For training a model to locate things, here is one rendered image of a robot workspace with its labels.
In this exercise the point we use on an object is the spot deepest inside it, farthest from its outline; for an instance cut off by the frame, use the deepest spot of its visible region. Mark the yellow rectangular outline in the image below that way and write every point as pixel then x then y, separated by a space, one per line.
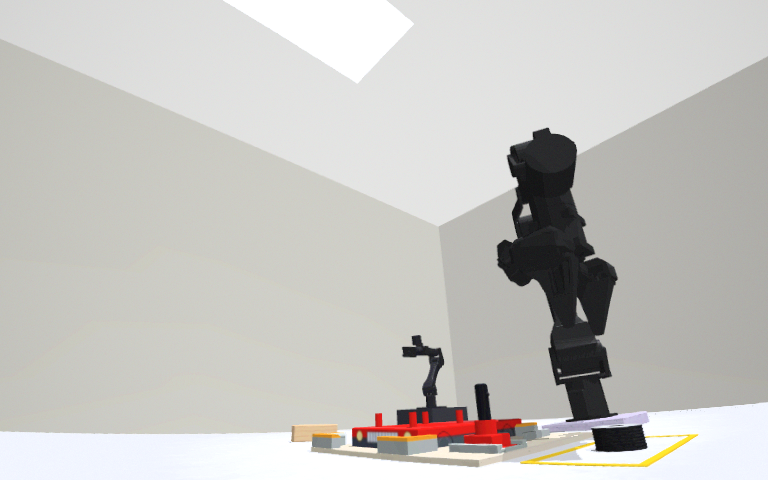
pixel 646 463

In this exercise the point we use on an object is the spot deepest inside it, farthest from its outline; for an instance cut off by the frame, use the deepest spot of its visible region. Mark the tan wooden block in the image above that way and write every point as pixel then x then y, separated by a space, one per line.
pixel 303 433

